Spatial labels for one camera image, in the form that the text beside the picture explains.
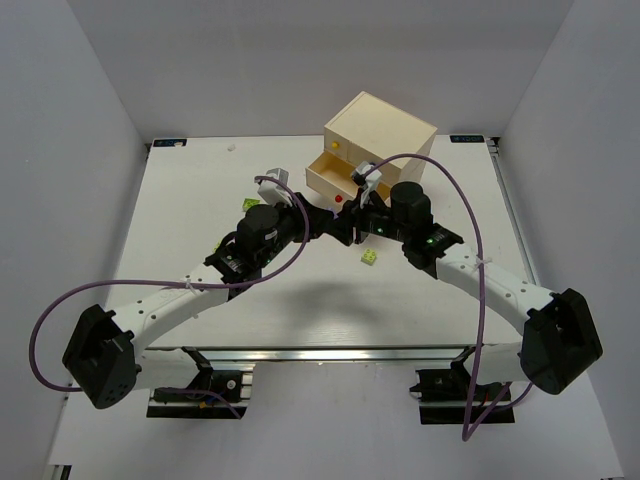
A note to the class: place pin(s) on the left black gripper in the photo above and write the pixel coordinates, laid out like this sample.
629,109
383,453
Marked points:
307,220

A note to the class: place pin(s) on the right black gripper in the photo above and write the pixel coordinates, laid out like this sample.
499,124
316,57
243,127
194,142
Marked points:
358,226

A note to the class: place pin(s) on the pale lime square lego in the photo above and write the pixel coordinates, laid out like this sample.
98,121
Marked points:
369,256

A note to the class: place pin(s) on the red knob drawer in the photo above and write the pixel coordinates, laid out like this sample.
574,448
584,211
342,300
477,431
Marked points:
330,176

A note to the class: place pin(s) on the yellow knob drawer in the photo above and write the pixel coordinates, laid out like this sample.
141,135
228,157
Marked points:
336,144

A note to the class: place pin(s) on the cream drawer cabinet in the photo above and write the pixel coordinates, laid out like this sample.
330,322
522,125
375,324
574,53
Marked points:
375,126

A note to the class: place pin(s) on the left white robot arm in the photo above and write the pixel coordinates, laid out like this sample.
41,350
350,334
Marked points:
224,275

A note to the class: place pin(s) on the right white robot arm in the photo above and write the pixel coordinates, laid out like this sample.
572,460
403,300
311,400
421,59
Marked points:
559,340

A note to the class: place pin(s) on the lime printed lego brick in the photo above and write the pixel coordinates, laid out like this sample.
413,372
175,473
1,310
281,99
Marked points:
249,203

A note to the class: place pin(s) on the right blue label sticker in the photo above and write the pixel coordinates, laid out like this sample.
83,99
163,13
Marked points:
463,139

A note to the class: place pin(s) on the blue label sticker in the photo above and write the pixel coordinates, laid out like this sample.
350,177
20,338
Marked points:
169,143
463,139

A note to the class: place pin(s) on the left blue label sticker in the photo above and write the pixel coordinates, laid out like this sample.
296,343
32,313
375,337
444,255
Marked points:
169,143

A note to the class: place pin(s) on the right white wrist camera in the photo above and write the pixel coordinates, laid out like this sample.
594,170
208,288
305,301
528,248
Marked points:
367,178

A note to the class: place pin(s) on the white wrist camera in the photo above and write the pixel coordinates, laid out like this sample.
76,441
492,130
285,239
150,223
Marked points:
273,193
367,178

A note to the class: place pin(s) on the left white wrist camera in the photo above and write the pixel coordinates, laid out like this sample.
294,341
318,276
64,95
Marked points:
273,193

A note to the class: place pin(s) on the aluminium front rail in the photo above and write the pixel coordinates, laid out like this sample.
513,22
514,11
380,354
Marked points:
325,354

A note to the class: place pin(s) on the aluminium rail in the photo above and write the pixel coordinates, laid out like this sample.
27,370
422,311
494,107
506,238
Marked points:
510,200
325,354

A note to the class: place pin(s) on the aluminium right rail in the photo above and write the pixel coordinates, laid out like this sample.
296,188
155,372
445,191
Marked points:
510,200

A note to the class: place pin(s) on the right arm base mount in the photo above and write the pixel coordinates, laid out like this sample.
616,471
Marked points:
442,397

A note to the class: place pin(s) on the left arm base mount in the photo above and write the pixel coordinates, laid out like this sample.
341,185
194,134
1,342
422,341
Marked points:
213,392

